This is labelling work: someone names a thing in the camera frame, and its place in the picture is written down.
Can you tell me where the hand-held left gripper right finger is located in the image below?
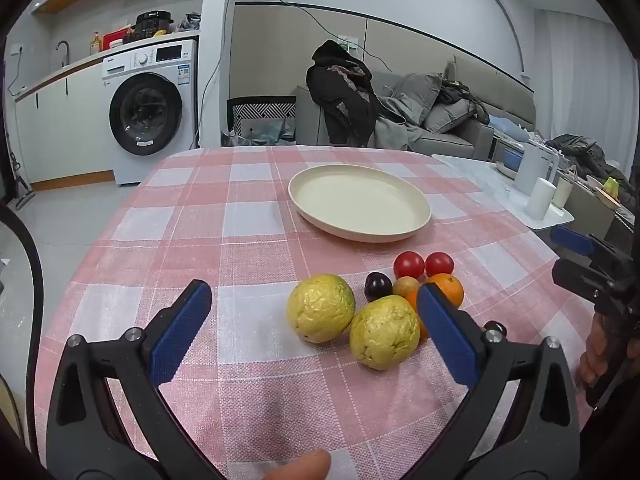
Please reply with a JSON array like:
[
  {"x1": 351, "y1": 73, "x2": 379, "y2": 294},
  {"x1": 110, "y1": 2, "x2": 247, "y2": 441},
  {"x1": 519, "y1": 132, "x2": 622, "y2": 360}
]
[{"x1": 405, "y1": 282, "x2": 581, "y2": 480}]

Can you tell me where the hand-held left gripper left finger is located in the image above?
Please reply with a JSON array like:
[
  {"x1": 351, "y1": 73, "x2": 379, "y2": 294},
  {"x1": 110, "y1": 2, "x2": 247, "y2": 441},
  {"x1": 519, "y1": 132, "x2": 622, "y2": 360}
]
[{"x1": 46, "y1": 280, "x2": 213, "y2": 480}]

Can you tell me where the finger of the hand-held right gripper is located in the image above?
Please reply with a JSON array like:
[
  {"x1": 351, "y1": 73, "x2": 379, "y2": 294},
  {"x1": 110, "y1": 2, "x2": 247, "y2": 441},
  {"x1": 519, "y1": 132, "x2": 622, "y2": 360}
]
[
  {"x1": 551, "y1": 259, "x2": 617, "y2": 307},
  {"x1": 550, "y1": 225, "x2": 608, "y2": 259}
]

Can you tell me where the orange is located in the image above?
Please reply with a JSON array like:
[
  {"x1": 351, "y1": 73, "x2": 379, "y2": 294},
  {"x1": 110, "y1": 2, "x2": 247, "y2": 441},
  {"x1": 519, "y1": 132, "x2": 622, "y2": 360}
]
[
  {"x1": 424, "y1": 272, "x2": 465, "y2": 309},
  {"x1": 404, "y1": 287, "x2": 430, "y2": 340}
]

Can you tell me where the yellow-green guava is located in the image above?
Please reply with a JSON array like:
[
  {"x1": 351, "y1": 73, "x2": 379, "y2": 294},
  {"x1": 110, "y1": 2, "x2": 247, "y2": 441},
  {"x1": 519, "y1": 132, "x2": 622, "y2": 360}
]
[
  {"x1": 349, "y1": 295, "x2": 421, "y2": 371},
  {"x1": 286, "y1": 273, "x2": 356, "y2": 344}
]

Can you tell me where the cream round plate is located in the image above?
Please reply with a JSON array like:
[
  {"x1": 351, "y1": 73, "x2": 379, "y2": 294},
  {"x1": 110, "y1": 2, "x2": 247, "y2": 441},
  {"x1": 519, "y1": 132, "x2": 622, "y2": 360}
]
[{"x1": 288, "y1": 164, "x2": 432, "y2": 244}]

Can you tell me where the person's right hand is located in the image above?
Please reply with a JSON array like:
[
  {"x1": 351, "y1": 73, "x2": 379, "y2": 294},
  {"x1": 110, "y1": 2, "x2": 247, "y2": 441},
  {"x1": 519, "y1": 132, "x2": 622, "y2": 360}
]
[{"x1": 575, "y1": 310, "x2": 613, "y2": 392}]

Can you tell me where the person's left hand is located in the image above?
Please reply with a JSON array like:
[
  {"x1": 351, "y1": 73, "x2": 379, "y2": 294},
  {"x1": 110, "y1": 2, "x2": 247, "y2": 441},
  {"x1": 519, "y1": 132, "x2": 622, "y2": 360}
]
[{"x1": 260, "y1": 449, "x2": 332, "y2": 480}]

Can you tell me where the cream cup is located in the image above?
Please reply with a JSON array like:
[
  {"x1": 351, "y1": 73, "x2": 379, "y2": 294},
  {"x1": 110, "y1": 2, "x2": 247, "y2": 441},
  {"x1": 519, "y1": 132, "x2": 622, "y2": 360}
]
[{"x1": 551, "y1": 176, "x2": 575, "y2": 210}]

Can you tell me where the white cup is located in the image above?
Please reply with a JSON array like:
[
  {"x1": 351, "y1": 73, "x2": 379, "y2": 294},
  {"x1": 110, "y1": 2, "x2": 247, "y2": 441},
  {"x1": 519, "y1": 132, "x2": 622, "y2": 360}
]
[{"x1": 527, "y1": 177, "x2": 558, "y2": 221}]

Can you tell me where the small yellow-brown fruit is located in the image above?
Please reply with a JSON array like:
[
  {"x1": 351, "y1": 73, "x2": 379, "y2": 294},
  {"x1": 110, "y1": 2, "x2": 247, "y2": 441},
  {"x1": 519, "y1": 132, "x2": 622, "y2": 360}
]
[{"x1": 392, "y1": 276, "x2": 421, "y2": 299}]

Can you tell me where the red tomato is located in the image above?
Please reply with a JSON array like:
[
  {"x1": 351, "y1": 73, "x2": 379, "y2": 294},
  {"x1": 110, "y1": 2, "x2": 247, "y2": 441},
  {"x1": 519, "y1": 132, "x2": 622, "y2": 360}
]
[
  {"x1": 424, "y1": 252, "x2": 455, "y2": 277},
  {"x1": 393, "y1": 251, "x2": 425, "y2": 280}
]

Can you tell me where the white kettle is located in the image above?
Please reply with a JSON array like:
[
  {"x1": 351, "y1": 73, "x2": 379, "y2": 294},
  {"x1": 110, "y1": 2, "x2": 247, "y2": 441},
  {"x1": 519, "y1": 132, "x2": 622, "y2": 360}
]
[{"x1": 514, "y1": 141, "x2": 560, "y2": 196}]

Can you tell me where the dark padded jacket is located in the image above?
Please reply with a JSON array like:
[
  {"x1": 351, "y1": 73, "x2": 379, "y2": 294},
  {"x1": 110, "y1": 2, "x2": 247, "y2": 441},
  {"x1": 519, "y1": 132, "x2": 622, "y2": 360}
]
[{"x1": 545, "y1": 133, "x2": 627, "y2": 187}]

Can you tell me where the pink checked tablecloth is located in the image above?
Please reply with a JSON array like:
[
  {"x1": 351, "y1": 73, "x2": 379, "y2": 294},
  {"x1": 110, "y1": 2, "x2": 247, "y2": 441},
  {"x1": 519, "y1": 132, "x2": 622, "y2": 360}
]
[{"x1": 34, "y1": 145, "x2": 601, "y2": 480}]

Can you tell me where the grey sofa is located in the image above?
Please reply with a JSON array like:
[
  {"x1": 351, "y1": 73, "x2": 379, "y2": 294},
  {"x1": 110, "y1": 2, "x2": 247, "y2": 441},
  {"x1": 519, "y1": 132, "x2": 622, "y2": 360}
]
[{"x1": 295, "y1": 54, "x2": 537, "y2": 162}]

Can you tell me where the white curtain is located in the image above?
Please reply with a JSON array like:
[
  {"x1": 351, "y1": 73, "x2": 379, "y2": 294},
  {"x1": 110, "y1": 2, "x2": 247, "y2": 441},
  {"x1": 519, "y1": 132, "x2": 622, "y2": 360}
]
[{"x1": 537, "y1": 9, "x2": 637, "y2": 147}]

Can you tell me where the grey pillow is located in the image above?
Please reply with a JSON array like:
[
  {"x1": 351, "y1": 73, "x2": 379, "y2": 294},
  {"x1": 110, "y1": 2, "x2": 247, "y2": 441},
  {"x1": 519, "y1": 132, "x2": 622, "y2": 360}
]
[
  {"x1": 422, "y1": 97, "x2": 479, "y2": 135},
  {"x1": 394, "y1": 72, "x2": 444, "y2": 127}
]

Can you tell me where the dark clothes pile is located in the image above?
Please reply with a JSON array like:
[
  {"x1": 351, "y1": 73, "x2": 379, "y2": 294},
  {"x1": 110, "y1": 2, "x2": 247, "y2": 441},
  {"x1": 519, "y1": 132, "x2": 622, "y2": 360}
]
[{"x1": 439, "y1": 82, "x2": 492, "y2": 124}]

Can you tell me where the grey blanket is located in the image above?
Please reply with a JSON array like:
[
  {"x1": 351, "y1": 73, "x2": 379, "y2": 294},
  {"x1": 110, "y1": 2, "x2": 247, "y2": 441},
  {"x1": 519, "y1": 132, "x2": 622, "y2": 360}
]
[{"x1": 372, "y1": 94, "x2": 427, "y2": 152}]

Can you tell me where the white washing machine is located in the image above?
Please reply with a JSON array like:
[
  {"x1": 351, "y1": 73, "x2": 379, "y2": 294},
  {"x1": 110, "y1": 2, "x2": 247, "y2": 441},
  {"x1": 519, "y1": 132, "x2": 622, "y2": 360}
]
[{"x1": 102, "y1": 39, "x2": 200, "y2": 186}]

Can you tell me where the black white patterned bag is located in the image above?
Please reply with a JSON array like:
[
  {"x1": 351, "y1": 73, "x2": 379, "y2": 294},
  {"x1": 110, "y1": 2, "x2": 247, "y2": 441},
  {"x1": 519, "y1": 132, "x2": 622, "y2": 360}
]
[{"x1": 226, "y1": 96, "x2": 297, "y2": 148}]

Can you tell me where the white kitchen counter cabinet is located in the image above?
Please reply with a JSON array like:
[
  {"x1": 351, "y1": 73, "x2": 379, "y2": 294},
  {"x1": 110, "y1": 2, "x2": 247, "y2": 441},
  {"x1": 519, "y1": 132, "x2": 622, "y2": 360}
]
[{"x1": 14, "y1": 51, "x2": 117, "y2": 192}]

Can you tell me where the black jacket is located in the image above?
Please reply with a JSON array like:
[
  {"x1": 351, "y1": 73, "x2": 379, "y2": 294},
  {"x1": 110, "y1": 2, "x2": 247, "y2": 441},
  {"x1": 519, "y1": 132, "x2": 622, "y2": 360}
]
[{"x1": 306, "y1": 39, "x2": 386, "y2": 147}]

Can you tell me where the red box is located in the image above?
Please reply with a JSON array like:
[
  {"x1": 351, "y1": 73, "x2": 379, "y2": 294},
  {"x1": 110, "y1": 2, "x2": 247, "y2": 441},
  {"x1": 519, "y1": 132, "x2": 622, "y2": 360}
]
[{"x1": 101, "y1": 27, "x2": 133, "y2": 51}]

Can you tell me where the black pressure cooker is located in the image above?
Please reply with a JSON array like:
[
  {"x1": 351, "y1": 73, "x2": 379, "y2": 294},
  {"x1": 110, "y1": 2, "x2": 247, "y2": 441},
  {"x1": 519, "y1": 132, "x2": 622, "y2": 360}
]
[{"x1": 122, "y1": 11, "x2": 175, "y2": 44}]

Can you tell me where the black cable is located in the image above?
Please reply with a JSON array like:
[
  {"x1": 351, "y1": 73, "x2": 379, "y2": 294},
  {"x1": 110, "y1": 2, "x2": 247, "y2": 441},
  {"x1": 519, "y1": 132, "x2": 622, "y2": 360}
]
[{"x1": 0, "y1": 204, "x2": 47, "y2": 461}]

